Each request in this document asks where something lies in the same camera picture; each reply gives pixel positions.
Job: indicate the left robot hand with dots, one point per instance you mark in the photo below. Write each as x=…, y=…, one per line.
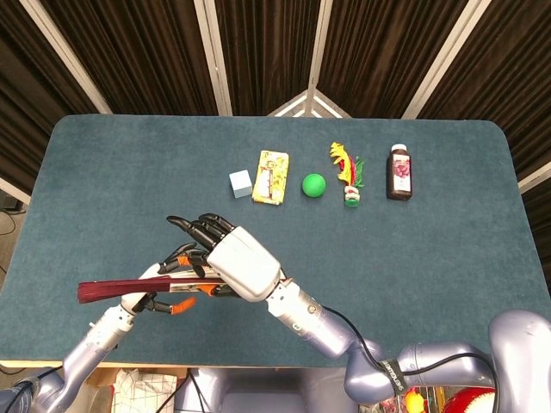
x=146, y=272

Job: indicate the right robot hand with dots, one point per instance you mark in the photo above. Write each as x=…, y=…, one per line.
x=243, y=262

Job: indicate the red ribbed white folding fan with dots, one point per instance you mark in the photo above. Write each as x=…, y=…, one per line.
x=112, y=289

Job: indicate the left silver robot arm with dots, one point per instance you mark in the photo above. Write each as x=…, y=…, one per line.
x=94, y=340

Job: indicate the light blue cube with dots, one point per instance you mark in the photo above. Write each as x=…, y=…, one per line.
x=240, y=184

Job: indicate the blue felt table cover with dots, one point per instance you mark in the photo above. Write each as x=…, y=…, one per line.
x=129, y=193

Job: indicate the yellow snack packet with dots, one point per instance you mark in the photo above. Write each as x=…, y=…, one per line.
x=270, y=178

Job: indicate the green ball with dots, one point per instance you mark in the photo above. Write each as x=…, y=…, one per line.
x=314, y=185

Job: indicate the brown cardboard box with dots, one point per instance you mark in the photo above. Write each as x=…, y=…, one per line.
x=101, y=377

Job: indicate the white checked cloth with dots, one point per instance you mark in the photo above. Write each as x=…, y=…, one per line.
x=142, y=391

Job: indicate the grey blue robot torso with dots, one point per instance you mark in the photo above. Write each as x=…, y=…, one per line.
x=267, y=391

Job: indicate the feather shuttlecock with green base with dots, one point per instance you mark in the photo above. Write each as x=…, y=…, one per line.
x=344, y=170

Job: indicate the white triangular screen foot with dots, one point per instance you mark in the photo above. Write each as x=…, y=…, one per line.
x=297, y=107

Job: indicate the dark juice bottle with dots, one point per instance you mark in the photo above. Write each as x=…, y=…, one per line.
x=400, y=174

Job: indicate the dark brown curtain panel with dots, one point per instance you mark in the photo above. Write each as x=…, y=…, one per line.
x=379, y=51
x=267, y=51
x=142, y=56
x=512, y=77
x=26, y=99

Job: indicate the yellow orange toy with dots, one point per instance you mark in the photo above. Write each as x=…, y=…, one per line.
x=414, y=401

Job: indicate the red and white ball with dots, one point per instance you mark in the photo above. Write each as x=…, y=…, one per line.
x=471, y=400

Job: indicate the white screen post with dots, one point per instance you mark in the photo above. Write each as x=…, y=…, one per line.
x=320, y=47
x=447, y=56
x=213, y=56
x=64, y=56

